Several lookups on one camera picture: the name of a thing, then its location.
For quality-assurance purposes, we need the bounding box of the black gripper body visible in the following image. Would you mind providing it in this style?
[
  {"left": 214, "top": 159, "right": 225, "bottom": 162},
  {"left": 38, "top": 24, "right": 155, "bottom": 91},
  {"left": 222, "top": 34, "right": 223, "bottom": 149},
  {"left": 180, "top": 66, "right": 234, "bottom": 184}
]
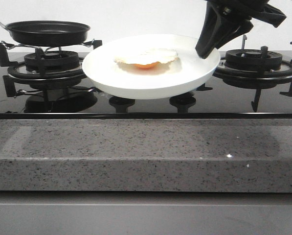
[{"left": 207, "top": 0, "right": 287, "bottom": 27}]

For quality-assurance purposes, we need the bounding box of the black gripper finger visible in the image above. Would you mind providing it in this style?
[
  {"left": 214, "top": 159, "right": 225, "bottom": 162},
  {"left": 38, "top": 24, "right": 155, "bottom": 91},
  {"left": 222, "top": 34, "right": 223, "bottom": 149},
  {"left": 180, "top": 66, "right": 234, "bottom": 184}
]
[
  {"left": 195, "top": 2, "right": 236, "bottom": 59},
  {"left": 214, "top": 20, "right": 253, "bottom": 49}
]

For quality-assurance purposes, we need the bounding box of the black frying pan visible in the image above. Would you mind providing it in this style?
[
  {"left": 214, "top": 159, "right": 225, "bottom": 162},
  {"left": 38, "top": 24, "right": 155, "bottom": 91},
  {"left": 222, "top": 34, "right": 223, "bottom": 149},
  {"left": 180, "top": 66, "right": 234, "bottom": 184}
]
[{"left": 0, "top": 21, "right": 90, "bottom": 47}]

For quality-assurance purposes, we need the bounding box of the fried egg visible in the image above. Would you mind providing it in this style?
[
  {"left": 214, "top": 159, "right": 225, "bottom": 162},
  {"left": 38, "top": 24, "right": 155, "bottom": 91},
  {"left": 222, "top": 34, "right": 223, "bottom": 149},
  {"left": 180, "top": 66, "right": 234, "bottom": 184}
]
[{"left": 113, "top": 48, "right": 179, "bottom": 74}]

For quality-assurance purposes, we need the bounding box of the white round plate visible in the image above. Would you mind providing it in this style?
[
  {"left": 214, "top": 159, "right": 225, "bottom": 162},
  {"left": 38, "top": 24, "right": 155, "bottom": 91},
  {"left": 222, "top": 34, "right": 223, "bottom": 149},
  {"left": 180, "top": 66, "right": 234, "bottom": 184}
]
[{"left": 82, "top": 34, "right": 221, "bottom": 99}]

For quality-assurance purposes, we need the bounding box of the black right burner pan support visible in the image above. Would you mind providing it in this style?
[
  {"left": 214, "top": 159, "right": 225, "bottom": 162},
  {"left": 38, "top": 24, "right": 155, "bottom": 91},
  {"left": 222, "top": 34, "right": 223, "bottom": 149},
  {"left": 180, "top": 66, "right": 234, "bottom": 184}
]
[{"left": 189, "top": 45, "right": 292, "bottom": 115}]

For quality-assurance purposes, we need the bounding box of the black burner pan support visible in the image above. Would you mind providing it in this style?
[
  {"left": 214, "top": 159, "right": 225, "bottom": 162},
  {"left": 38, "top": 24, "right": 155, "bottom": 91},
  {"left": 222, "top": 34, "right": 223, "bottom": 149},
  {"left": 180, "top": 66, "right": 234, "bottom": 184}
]
[
  {"left": 0, "top": 39, "right": 107, "bottom": 98},
  {"left": 189, "top": 45, "right": 292, "bottom": 115}
]

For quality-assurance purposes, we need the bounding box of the black left burner pan support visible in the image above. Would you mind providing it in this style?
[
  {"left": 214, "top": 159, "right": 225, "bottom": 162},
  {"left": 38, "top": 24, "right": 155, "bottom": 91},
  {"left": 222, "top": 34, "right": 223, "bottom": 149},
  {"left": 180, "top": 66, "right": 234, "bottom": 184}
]
[{"left": 0, "top": 39, "right": 107, "bottom": 98}]

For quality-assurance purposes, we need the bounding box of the black glass gas stove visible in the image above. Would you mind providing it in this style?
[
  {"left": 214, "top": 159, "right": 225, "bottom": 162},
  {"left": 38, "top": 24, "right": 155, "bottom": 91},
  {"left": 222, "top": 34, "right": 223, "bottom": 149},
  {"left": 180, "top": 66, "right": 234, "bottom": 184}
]
[{"left": 0, "top": 51, "right": 292, "bottom": 120}]

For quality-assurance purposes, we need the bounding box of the grey cabinet front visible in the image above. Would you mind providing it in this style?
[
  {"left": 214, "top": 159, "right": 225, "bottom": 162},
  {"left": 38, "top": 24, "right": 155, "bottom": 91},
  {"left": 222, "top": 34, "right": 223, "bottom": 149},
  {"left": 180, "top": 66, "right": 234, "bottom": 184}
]
[{"left": 0, "top": 192, "right": 292, "bottom": 235}]

